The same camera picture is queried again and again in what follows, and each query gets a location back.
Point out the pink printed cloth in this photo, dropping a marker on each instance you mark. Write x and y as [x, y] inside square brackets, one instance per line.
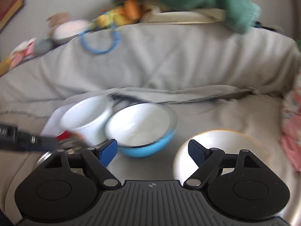
[291, 127]

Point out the grey blanket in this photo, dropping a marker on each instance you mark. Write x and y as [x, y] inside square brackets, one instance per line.
[164, 66]

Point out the blue bowl white inside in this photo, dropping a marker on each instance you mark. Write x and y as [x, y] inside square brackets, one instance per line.
[138, 129]

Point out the pale pink round cushion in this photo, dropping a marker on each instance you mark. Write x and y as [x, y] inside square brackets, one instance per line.
[69, 29]

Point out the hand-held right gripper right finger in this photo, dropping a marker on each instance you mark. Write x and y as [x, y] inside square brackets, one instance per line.
[197, 153]

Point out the stainless steel bowl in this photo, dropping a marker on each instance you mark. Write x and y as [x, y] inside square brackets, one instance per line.
[70, 144]

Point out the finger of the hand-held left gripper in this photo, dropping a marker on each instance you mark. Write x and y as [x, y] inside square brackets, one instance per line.
[40, 143]

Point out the orange yellow soft toy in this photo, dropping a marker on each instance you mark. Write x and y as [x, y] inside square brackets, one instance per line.
[122, 13]

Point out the small red object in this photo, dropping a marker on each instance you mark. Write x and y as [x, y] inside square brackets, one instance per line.
[63, 135]

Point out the white plate yellow rim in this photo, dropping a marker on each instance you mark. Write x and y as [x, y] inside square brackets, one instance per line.
[225, 143]

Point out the framed wall picture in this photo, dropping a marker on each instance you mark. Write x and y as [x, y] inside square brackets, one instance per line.
[9, 2]

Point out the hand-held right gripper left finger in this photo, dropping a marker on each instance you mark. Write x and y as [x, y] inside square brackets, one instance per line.
[108, 152]

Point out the colourful printed cloth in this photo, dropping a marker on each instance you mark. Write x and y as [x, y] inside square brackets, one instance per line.
[16, 56]

